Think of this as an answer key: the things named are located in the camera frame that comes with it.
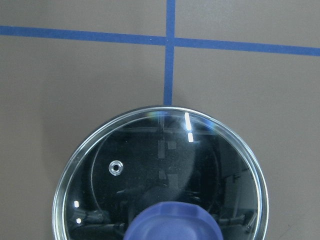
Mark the glass lid with blue knob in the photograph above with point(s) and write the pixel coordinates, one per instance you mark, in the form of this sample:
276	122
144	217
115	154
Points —
161	173

